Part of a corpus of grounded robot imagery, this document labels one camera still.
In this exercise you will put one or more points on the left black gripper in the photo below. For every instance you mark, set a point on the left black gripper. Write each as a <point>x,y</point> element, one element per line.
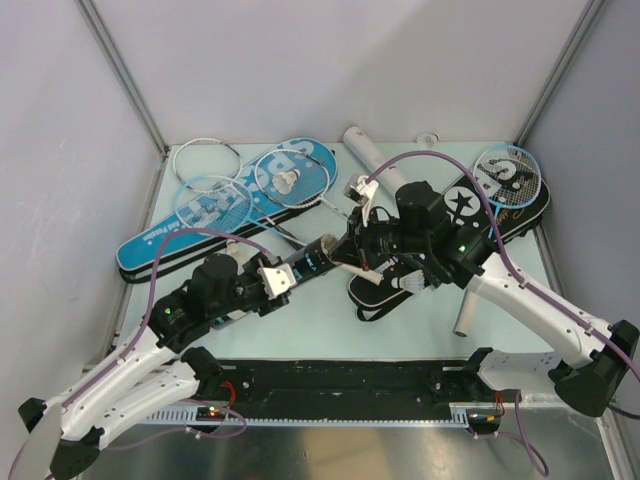
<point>264,305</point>

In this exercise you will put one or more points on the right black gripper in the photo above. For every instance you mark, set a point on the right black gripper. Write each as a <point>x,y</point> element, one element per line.
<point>355,252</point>

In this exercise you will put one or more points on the black shuttlecock tube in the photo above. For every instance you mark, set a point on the black shuttlecock tube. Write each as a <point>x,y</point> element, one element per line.
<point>308,263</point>

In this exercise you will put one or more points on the shuttlecock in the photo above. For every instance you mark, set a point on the shuttlecock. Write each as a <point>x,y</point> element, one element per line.
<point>413,282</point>
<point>237,251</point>
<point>283,182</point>

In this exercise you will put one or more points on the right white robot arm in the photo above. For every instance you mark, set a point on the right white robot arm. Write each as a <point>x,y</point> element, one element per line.
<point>592,354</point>

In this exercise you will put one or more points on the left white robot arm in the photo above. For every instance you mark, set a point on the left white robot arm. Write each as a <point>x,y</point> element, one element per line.
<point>158,365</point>

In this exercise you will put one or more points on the shuttlecock on black cover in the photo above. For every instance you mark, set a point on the shuttlecock on black cover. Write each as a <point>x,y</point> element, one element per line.
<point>413,282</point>

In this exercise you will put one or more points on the white racket white grip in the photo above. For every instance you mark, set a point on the white racket white grip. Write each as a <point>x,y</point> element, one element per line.
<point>311,186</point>

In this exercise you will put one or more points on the light blue racket left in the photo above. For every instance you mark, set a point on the light blue racket left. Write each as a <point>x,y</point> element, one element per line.
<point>226,209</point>

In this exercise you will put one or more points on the light blue racket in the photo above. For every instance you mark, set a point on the light blue racket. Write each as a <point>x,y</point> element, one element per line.
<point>226,209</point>
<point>510,177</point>

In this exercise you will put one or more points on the blue racket cover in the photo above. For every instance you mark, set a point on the blue racket cover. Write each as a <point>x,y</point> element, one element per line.
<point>137,254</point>

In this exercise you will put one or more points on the white shuttlecock tube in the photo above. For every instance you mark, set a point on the white shuttlecock tube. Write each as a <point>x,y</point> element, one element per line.
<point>373,158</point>

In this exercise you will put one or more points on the clear tube cap far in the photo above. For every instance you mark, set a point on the clear tube cap far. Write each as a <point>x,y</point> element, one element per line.
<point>426,141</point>

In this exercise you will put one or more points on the black racket cover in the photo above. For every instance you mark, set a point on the black racket cover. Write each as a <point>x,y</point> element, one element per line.
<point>464,208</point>

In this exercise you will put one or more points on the light blue racket right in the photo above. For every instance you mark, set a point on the light blue racket right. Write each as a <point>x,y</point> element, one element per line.
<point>510,177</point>

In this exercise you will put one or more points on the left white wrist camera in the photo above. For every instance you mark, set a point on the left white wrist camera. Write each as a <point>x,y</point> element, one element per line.
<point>277,280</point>

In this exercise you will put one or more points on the white frame racket far left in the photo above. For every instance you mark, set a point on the white frame racket far left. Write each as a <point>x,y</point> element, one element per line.
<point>197,162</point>

